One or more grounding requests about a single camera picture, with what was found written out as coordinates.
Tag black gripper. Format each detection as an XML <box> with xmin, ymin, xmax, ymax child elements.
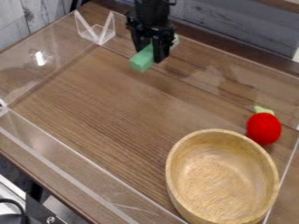
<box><xmin>126</xmin><ymin>0</ymin><xmax>175</xmax><ymax>63</ymax></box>

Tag green foam block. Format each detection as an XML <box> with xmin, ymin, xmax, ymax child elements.
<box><xmin>130</xmin><ymin>45</ymin><xmax>155</xmax><ymax>72</ymax></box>

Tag wooden bowl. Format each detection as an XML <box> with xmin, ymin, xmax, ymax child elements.
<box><xmin>165</xmin><ymin>129</ymin><xmax>279</xmax><ymax>224</ymax></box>

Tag red plush strawberry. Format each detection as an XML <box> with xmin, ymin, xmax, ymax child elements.
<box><xmin>247</xmin><ymin>106</ymin><xmax>283</xmax><ymax>145</ymax></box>

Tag black metal device base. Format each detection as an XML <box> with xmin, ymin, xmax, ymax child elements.
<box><xmin>0</xmin><ymin>196</ymin><xmax>67</xmax><ymax>224</ymax></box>

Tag clear acrylic corner bracket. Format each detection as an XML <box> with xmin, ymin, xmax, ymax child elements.
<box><xmin>74</xmin><ymin>10</ymin><xmax>117</xmax><ymax>46</ymax></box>

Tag clear acrylic tray wall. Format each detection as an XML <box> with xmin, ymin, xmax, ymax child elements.
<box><xmin>0</xmin><ymin>100</ymin><xmax>187</xmax><ymax>224</ymax></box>

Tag black cable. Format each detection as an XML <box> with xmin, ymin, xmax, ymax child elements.
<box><xmin>0</xmin><ymin>198</ymin><xmax>28</xmax><ymax>224</ymax></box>

